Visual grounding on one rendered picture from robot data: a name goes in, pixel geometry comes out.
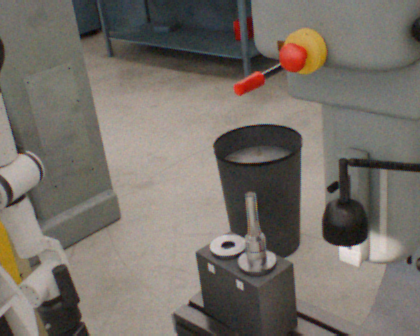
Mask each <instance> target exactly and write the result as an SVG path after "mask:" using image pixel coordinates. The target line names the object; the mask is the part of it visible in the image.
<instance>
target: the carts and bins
mask: <svg viewBox="0 0 420 336"><path fill-rule="evenodd" d="M301 139H302V136H301V134H299V133H298V132H297V131H295V130H294V129H291V128H289V127H287V126H280V125H276V124H255V125H250V126H243V127H239V128H237V129H233V130H231V131H228V132H226V133H224V134H222V136H219V137H218V138H217V140H216V141H214V144H213V148H214V156H216V160H217V167H218V170H219V178H220V181H221V185H222V192H223V195H224V202H225V206H226V213H227V217H228V220H229V226H230V230H231V232H233V233H234V234H237V235H239V236H241V237H243V238H245V236H246V234H247V233H248V219H247V212H246V199H245V194H246V193H247V192H255V193H256V203H257V210H258V224H259V226H260V229H261V233H262V234H264V235H265V239H266V250H268V251H271V252H272V253H273V254H276V255H278V256H280V257H282V258H283V259H284V258H285V257H288V256H290V255H291V254H293V253H294V252H295V251H296V250H297V249H298V247H299V245H300V200H301V152H302V140H301ZM214 145H215V146H214Z"/></svg>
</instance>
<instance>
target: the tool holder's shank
mask: <svg viewBox="0 0 420 336"><path fill-rule="evenodd" d="M245 199H246V212H247V219H248V233H247V234H248V236H250V238H251V239H258V238H259V237H260V235H261V229H260V226H259V224H258V210H257V203H256V193H255V192H247V193H246V194H245Z"/></svg>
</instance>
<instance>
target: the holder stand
mask: <svg viewBox="0 0 420 336"><path fill-rule="evenodd" d="M195 254H196V259H197V268H198V273H199V277H200V286H201V291H202V300H203V304H204V311H206V312H207V313H208V314H210V315H212V316H214V318H216V319H218V320H219V321H220V322H222V323H224V324H226V325H227V326H228V327H230V328H231V329H233V330H234V331H235V332H237V333H239V334H241V335H242V336H284V335H286V334H287V333H288V332H289V331H291V330H292V329H294V327H296V326H297V325H298V319H297V309H296V288H295V278H294V268H293V263H292V262H290V261H288V260H286V259H283V258H282V257H280V256H278V255H276V254H273V253H272V252H271V251H268V250H266V254H267V261H266V263H265V264H263V265H261V266H251V265H250V264H248V262H247V259H246V246H245V239H244V238H243V237H241V236H239V235H237V234H234V233H233V232H231V231H229V232H227V233H226V234H224V235H223V236H220V237H218V238H217V239H214V241H212V242H211V243H209V244H207V245H206V246H204V247H202V249H199V250H198V251H196V252H195Z"/></svg>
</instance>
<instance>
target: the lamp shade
mask: <svg viewBox="0 0 420 336"><path fill-rule="evenodd" d="M348 200H349V201H348V202H340V198H337V199H336V200H332V201H331V202H329V203H328V204H327V205H326V207H325V211H324V213H323V215H322V237H323V239H325V241H326V242H328V243H330V244H331V245H335V246H338V247H353V246H356V245H360V244H361V243H363V242H365V240H367V238H368V217H367V215H366V213H365V210H364V208H363V206H362V204H361V203H360V202H358V201H357V200H353V199H352V198H349V199H348Z"/></svg>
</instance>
